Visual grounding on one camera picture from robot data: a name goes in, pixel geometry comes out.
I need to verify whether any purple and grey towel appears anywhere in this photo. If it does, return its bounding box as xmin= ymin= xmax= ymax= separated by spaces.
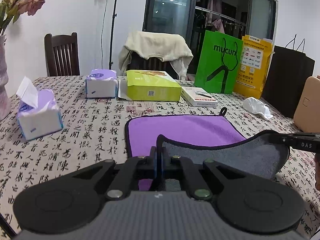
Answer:
xmin=124 ymin=107 xmax=290 ymax=179

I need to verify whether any beige pink suitcase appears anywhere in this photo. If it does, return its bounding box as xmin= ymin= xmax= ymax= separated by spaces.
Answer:
xmin=293 ymin=75 xmax=320 ymax=133

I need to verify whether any calligraphy print tablecloth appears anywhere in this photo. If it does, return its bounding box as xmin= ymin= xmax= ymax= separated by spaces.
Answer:
xmin=1 ymin=76 xmax=319 ymax=238

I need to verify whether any crumpled white tissue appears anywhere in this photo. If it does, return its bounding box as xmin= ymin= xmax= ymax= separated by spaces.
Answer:
xmin=242 ymin=97 xmax=273 ymax=120

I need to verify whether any small white product box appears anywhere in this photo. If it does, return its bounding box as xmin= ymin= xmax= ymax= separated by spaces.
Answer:
xmin=181 ymin=87 xmax=218 ymax=107

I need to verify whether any yellow paper delivery bag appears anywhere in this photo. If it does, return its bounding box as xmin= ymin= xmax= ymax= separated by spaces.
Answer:
xmin=234 ymin=35 xmax=273 ymax=99

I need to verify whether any lime green cardboard box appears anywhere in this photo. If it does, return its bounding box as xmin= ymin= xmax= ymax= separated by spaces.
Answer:
xmin=118 ymin=70 xmax=182 ymax=102

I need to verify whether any sealed purple tissue pack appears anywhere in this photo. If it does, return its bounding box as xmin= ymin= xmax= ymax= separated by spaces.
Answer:
xmin=85 ymin=69 xmax=118 ymax=99

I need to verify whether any open purple tissue pack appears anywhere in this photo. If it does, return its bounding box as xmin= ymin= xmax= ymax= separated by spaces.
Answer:
xmin=16 ymin=77 xmax=63 ymax=141

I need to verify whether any green mucun paper bag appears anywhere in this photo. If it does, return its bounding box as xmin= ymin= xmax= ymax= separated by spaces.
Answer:
xmin=194 ymin=30 xmax=243 ymax=94

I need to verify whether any chair under cream cloth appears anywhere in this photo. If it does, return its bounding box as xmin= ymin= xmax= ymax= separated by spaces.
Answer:
xmin=127 ymin=52 xmax=179 ymax=80

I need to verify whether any speckled purple ceramic vase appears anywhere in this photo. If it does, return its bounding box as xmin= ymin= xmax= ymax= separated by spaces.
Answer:
xmin=0 ymin=35 xmax=11 ymax=120

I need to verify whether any cream cloth on chair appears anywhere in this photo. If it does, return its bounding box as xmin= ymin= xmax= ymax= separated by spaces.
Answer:
xmin=118 ymin=31 xmax=193 ymax=80

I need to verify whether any dark wooden chair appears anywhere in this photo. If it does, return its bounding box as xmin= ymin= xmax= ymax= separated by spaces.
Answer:
xmin=44 ymin=33 xmax=80 ymax=76

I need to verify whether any dark framed sliding window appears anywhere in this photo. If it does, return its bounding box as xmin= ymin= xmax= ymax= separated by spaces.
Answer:
xmin=142 ymin=0 xmax=279 ymax=47

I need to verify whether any studio light on stand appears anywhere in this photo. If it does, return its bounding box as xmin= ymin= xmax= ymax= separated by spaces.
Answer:
xmin=108 ymin=0 xmax=117 ymax=69

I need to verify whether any dried pink rose bouquet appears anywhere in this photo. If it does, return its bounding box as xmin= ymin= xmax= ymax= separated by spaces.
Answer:
xmin=1 ymin=0 xmax=46 ymax=36

